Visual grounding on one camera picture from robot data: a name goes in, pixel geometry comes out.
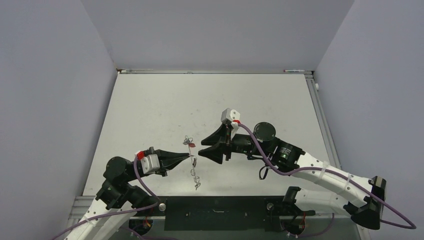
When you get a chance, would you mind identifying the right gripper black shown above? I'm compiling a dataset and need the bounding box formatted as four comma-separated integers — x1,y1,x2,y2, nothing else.
198,122,270,162

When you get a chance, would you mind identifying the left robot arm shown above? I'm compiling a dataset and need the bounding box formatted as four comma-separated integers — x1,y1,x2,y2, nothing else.
63,147,191,240

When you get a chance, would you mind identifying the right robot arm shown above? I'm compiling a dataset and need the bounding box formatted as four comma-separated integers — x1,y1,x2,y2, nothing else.
198,121,387,230

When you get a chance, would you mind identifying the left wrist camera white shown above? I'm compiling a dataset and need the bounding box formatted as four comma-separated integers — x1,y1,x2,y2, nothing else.
140,154,161,175

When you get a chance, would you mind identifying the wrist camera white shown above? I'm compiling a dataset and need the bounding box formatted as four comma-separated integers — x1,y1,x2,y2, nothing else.
220,108,241,139
140,154,161,175

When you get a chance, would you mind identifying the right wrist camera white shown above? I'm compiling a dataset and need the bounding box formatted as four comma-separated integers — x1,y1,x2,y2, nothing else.
220,108,241,139

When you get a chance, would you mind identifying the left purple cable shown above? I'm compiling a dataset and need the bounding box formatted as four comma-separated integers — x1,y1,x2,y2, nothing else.
49,155,160,240

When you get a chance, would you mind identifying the purple cable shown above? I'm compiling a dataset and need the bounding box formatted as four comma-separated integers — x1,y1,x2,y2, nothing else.
49,155,160,240
236,123,417,239

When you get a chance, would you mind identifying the black thin cable right arm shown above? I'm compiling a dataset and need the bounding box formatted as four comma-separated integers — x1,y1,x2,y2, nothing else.
258,165,276,181

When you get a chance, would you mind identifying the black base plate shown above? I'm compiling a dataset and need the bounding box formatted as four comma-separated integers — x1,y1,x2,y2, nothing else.
128,196,316,234

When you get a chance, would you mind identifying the aluminium frame rail back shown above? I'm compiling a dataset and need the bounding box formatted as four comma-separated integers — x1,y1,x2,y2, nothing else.
117,69,314,75

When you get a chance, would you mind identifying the aluminium frame rail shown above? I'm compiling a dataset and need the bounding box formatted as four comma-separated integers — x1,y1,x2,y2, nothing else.
304,73,341,169
117,69,314,75

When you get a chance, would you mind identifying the aluminium frame rail right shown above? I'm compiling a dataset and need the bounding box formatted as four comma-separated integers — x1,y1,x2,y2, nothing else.
304,73,341,169

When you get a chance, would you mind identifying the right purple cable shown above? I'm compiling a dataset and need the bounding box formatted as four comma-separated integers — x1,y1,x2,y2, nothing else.
236,123,417,239

